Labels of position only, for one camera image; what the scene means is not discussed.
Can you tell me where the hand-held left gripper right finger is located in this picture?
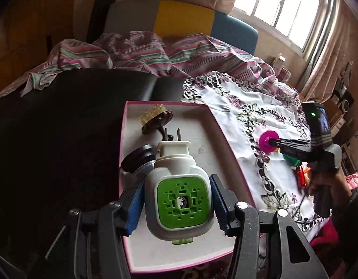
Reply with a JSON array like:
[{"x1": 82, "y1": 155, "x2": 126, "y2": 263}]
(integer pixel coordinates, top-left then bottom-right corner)
[{"x1": 209, "y1": 174, "x2": 331, "y2": 279}]

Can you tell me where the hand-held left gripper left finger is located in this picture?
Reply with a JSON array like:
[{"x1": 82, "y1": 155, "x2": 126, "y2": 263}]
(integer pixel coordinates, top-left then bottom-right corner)
[{"x1": 45, "y1": 175, "x2": 147, "y2": 279}]

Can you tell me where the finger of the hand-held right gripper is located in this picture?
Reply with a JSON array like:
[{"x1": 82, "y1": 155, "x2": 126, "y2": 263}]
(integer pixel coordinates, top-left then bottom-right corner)
[
  {"x1": 268, "y1": 138, "x2": 311, "y2": 149},
  {"x1": 279, "y1": 147, "x2": 313, "y2": 163}
]

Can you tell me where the green plastic spool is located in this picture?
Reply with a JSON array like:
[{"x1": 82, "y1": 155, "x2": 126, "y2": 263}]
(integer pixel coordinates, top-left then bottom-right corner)
[{"x1": 279, "y1": 149, "x2": 301, "y2": 167}]

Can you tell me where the red metallic bottle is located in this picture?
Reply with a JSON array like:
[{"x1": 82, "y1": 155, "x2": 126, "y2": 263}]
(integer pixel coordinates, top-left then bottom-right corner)
[{"x1": 295, "y1": 165, "x2": 310, "y2": 191}]

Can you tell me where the magenta plastic spool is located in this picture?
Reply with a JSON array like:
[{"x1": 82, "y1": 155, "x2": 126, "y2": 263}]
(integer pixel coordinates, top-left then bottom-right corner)
[{"x1": 258, "y1": 131, "x2": 281, "y2": 153}]

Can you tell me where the white green plug-in device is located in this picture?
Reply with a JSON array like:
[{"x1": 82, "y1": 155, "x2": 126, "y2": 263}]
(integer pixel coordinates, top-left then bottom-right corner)
[{"x1": 144, "y1": 128, "x2": 217, "y2": 245}]

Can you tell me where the pink-edged white box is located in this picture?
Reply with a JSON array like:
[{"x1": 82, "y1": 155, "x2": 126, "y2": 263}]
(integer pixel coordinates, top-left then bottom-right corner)
[{"x1": 118, "y1": 101, "x2": 267, "y2": 274}]

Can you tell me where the person's right forearm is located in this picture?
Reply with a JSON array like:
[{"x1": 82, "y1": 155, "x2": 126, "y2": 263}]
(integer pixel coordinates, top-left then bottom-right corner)
[{"x1": 331, "y1": 184, "x2": 358, "y2": 271}]

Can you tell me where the person's right hand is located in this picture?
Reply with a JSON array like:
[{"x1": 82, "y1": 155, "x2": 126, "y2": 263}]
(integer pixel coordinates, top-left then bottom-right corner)
[{"x1": 308, "y1": 161, "x2": 346, "y2": 207}]

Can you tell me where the silver radio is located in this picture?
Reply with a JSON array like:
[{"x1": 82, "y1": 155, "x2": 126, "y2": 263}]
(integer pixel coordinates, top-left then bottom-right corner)
[{"x1": 331, "y1": 78, "x2": 355, "y2": 114}]

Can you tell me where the black grey cylinder filter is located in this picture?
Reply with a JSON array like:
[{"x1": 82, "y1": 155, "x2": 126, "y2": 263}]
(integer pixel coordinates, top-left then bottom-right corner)
[{"x1": 120, "y1": 144, "x2": 156, "y2": 181}]

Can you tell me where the white embroidered floral tablecloth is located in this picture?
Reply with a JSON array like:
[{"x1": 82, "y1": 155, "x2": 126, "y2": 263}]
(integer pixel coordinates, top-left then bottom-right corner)
[{"x1": 181, "y1": 71, "x2": 338, "y2": 268}]

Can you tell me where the grey toy model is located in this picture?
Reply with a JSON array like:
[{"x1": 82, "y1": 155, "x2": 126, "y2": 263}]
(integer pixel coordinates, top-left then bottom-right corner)
[{"x1": 340, "y1": 61, "x2": 355, "y2": 88}]

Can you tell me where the beige side curtain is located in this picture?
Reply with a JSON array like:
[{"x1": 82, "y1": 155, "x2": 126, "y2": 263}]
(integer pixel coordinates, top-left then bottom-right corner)
[{"x1": 295, "y1": 0, "x2": 354, "y2": 102}]

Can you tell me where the brown hair brush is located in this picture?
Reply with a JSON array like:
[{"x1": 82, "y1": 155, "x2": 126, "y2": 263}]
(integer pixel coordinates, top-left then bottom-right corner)
[{"x1": 138, "y1": 104, "x2": 174, "y2": 143}]

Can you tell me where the pink red cloth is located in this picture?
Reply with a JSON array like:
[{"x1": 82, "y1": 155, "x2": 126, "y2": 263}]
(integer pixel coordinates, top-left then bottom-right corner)
[{"x1": 310, "y1": 218, "x2": 345, "y2": 256}]

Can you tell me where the barred window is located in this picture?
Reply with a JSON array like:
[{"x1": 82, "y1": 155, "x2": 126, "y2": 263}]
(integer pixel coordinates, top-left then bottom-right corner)
[{"x1": 233, "y1": 0, "x2": 325, "y2": 50}]

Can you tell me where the pink striped blanket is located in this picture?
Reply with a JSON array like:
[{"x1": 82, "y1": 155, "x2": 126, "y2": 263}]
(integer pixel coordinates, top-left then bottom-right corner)
[{"x1": 0, "y1": 31, "x2": 301, "y2": 105}]

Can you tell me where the grey yellow blue headboard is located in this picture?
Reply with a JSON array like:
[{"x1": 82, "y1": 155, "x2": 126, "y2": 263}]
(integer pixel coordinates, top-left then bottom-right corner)
[{"x1": 103, "y1": 0, "x2": 259, "y2": 54}]

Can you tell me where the black chair back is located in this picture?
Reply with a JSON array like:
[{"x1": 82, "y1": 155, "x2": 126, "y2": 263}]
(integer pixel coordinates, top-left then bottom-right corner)
[{"x1": 86, "y1": 0, "x2": 118, "y2": 45}]

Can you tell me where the brown wooden wardrobe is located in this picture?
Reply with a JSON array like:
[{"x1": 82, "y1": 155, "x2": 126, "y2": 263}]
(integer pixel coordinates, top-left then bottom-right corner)
[{"x1": 0, "y1": 0, "x2": 77, "y2": 96}]

